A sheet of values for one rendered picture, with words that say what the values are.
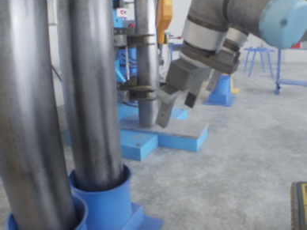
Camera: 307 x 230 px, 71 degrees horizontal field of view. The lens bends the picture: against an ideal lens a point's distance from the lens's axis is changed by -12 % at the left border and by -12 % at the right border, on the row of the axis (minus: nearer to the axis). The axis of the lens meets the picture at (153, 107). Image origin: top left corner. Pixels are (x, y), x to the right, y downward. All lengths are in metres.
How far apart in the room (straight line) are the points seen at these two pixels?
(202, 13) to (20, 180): 0.63
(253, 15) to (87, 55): 0.60
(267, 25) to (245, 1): 0.05
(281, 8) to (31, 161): 0.66
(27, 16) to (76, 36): 0.26
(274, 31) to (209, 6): 0.14
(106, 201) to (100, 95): 0.44
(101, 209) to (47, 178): 0.39
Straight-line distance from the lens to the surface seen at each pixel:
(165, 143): 2.21
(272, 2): 0.40
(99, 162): 0.97
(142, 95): 2.11
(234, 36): 0.88
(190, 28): 0.49
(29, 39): 0.65
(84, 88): 0.88
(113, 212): 1.08
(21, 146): 0.69
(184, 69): 0.48
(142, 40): 2.06
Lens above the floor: 0.92
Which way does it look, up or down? 15 degrees down
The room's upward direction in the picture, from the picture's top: 2 degrees counter-clockwise
